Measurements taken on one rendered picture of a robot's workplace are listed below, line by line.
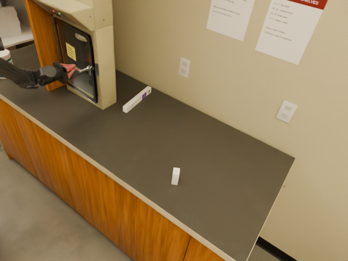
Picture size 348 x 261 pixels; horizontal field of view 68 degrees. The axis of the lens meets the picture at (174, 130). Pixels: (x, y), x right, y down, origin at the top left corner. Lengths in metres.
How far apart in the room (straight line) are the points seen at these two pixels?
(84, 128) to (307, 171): 1.24
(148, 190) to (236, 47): 0.82
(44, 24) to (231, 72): 1.03
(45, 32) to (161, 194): 1.07
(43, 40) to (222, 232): 1.34
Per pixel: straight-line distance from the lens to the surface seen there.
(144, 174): 1.22
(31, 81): 1.34
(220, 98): 1.55
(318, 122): 1.44
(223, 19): 1.40
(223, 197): 1.21
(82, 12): 1.28
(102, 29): 1.38
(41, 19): 1.63
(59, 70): 1.41
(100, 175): 1.41
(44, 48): 1.68
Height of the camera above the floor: 1.90
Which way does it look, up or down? 41 degrees down
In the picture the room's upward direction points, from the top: 8 degrees clockwise
